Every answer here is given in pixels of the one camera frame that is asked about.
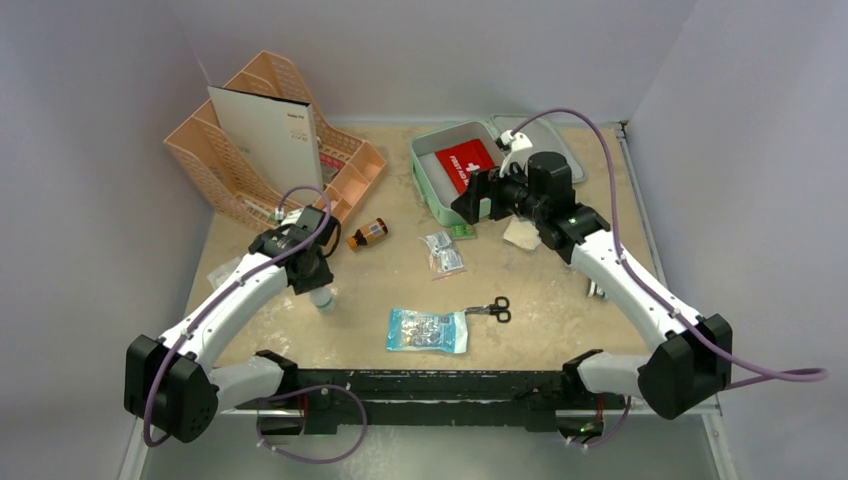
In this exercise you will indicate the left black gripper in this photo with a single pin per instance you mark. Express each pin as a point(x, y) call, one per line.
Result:
point(322, 277)

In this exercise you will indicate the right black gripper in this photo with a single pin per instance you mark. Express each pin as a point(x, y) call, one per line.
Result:
point(481, 201)

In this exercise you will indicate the small white bottle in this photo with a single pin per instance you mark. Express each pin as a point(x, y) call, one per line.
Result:
point(323, 299)

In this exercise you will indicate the white gauze bag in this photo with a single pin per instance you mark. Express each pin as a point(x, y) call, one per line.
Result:
point(522, 234)

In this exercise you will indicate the red first aid pouch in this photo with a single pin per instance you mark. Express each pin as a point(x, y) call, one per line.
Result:
point(461, 160)

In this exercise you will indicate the brown medicine bottle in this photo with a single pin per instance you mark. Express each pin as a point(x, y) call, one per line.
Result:
point(368, 234)

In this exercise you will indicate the clear bag of pads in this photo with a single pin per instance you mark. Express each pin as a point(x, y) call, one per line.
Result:
point(443, 257)

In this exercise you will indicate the blue gauze packet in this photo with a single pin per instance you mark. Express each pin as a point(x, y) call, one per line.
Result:
point(411, 330)

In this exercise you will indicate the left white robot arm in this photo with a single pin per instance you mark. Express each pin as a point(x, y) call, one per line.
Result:
point(172, 382)

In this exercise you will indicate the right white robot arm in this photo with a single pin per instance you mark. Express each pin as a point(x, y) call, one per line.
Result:
point(683, 367)

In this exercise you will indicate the green pill pack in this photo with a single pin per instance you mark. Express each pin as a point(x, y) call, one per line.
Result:
point(463, 232)

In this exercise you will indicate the mint green open case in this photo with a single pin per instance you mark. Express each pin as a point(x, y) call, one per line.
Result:
point(436, 183)

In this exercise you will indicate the white cloth pad left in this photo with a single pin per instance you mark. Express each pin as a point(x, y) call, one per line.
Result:
point(219, 275)

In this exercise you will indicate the peach plastic file organizer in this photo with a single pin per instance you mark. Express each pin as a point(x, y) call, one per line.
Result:
point(351, 167)

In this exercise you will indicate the white booklet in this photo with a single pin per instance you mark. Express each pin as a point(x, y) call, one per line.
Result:
point(276, 135)

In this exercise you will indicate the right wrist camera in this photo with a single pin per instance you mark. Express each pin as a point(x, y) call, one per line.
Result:
point(517, 148)

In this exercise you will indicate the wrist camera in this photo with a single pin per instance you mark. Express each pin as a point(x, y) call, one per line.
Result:
point(281, 216)
point(517, 148)

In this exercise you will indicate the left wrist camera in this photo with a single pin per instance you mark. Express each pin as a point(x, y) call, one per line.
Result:
point(281, 216)

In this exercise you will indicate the black handled scissors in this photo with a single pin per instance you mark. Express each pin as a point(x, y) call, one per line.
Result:
point(499, 308)

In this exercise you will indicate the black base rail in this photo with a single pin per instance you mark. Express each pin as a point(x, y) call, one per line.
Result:
point(536, 401)

